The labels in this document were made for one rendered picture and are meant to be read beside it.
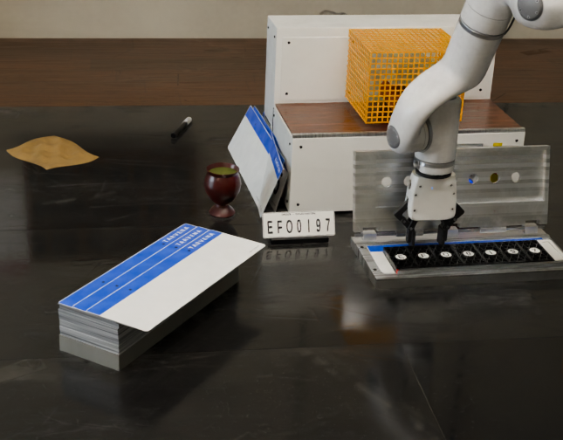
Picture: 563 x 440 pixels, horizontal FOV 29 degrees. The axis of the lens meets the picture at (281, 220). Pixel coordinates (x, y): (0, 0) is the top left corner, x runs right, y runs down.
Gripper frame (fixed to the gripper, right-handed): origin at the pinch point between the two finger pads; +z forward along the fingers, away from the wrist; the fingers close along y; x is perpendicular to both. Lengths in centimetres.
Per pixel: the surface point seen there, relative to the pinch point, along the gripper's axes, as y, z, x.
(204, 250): -49, -6, -12
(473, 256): 7.9, 1.0, -7.8
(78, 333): -74, 0, -32
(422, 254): -2.6, 0.9, -6.0
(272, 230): -31.4, 1.5, 10.0
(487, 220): 15.2, -1.4, 4.4
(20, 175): -86, 4, 54
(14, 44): -91, 4, 173
